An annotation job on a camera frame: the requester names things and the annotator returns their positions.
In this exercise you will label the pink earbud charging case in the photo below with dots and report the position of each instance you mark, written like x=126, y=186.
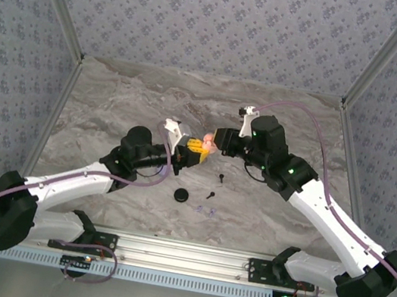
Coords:
x=209, y=143

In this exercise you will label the small black screw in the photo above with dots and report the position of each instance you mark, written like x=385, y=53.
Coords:
x=210, y=195
x=221, y=177

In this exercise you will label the black earbud charging case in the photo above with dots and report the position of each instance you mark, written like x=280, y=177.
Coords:
x=181, y=195

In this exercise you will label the purple earbud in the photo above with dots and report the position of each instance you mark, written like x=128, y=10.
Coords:
x=212, y=212
x=199, y=208

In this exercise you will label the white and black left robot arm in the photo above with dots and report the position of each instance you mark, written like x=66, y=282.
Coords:
x=69, y=183

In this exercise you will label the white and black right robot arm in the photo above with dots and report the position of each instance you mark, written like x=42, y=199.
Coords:
x=331, y=225

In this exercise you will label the aluminium table side rail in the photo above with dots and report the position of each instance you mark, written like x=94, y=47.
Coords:
x=50, y=118
x=353, y=172

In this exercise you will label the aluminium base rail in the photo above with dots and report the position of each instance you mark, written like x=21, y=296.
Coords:
x=179, y=255

